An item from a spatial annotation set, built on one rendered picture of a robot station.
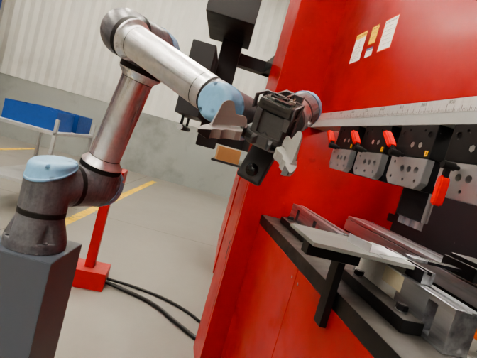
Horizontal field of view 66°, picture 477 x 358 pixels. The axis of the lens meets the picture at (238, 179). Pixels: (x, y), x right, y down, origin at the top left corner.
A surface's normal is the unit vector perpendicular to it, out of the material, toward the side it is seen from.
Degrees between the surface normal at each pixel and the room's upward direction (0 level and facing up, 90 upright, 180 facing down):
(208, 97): 90
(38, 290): 90
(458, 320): 90
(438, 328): 90
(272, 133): 109
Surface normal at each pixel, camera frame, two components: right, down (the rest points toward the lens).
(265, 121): -0.41, 0.31
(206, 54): 0.04, 0.10
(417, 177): -0.95, -0.25
